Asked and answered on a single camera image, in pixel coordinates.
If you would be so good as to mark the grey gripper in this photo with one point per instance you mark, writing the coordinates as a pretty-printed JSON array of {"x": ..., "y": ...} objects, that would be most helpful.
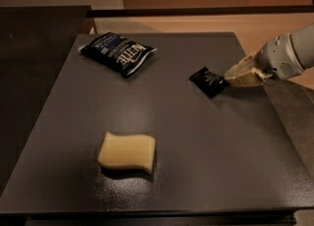
[{"x": 276, "y": 57}]

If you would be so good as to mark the black rxbar chocolate bar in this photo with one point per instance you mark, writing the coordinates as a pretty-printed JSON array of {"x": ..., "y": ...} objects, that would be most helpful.
[{"x": 211, "y": 84}]

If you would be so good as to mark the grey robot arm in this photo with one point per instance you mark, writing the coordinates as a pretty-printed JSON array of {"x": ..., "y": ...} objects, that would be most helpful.
[{"x": 303, "y": 44}]

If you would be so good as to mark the black Kettle chips bag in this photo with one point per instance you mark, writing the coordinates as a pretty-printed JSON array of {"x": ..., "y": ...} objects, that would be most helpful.
[{"x": 119, "y": 53}]

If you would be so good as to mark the yellow sponge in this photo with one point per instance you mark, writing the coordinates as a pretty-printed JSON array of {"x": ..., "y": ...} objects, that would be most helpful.
[{"x": 134, "y": 152}]

